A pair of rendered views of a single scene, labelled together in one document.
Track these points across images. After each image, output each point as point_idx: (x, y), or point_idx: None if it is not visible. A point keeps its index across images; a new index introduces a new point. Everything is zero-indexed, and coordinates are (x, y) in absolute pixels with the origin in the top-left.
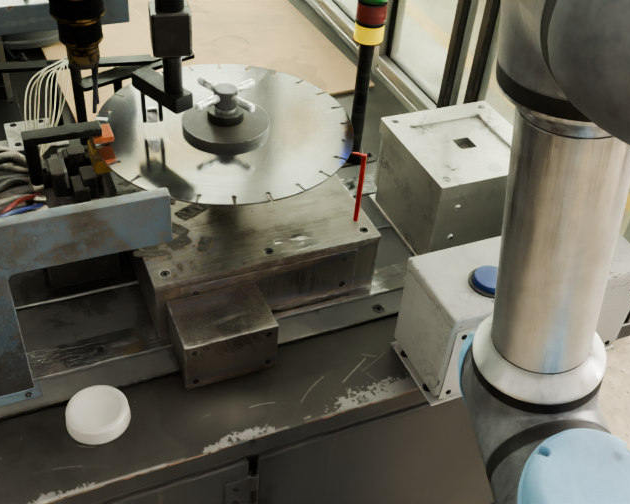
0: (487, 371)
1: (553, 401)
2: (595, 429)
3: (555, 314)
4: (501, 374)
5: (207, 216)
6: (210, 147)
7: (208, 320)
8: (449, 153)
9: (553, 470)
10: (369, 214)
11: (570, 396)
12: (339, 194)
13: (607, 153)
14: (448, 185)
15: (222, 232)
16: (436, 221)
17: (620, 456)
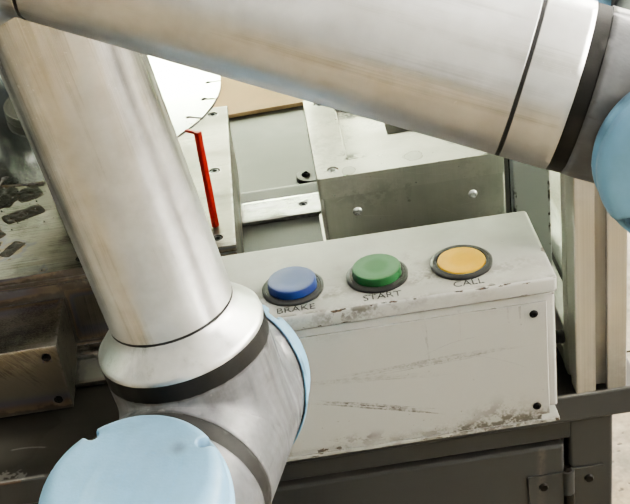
0: (100, 350)
1: (144, 383)
2: (202, 427)
3: (97, 252)
4: (105, 351)
5: (37, 220)
6: (21, 127)
7: None
8: (366, 140)
9: (85, 454)
10: (307, 238)
11: (165, 377)
12: (217, 197)
13: (25, 24)
14: (328, 176)
15: (41, 237)
16: (329, 231)
17: (181, 448)
